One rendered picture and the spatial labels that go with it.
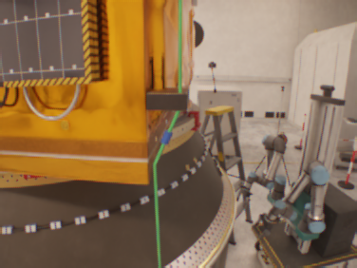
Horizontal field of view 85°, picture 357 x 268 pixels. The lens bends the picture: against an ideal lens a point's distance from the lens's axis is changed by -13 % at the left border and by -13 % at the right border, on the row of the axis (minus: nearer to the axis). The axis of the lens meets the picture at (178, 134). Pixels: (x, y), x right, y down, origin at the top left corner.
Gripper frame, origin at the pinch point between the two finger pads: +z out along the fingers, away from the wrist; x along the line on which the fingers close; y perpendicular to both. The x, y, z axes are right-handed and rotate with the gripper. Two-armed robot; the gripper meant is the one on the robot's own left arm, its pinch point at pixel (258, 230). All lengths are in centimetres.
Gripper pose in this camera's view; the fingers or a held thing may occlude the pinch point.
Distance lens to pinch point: 194.6
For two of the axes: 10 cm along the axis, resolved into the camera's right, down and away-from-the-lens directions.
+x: -0.1, 4.1, -9.1
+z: -4.0, 8.3, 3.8
